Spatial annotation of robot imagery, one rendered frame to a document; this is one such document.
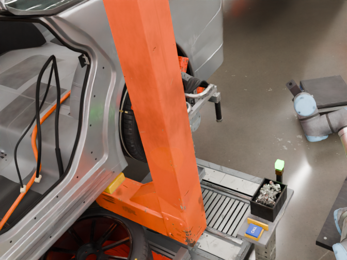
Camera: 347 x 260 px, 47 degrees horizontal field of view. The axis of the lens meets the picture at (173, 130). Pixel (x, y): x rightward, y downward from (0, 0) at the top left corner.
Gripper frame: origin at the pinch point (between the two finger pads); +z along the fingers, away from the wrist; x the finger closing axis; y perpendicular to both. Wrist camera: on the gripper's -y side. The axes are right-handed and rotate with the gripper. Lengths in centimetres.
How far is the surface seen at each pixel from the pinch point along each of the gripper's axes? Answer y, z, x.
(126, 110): -50, -15, -78
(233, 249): 58, 15, -91
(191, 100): -34, 38, -59
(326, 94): 26, 120, 12
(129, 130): -40, -15, -84
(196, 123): -20, 9, -58
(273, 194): 37, -4, -43
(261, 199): 35, -8, -49
